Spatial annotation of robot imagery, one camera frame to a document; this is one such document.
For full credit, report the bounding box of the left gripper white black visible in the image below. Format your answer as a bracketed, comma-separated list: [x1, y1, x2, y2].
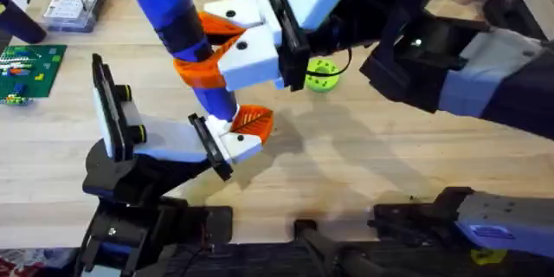
[81, 101, 275, 207]

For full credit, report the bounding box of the left black upright wrist plate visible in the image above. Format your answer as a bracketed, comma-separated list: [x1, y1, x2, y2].
[92, 54, 133, 162]

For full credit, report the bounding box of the clear plastic tool box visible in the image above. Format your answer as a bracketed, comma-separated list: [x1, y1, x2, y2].
[41, 0, 110, 34]

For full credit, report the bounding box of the green board with toy blocks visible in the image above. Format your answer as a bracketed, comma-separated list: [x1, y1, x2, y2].
[0, 44, 68, 107]

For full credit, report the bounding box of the dark blue cylinder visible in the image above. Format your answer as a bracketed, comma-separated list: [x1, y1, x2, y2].
[0, 0, 48, 45]

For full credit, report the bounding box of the black cable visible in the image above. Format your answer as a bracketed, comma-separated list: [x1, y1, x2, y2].
[305, 47, 353, 78]

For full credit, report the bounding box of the black rail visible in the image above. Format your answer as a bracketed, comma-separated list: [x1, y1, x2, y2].
[146, 205, 554, 277]

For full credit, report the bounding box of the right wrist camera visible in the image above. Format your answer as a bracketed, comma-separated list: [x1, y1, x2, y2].
[400, 16, 493, 80]

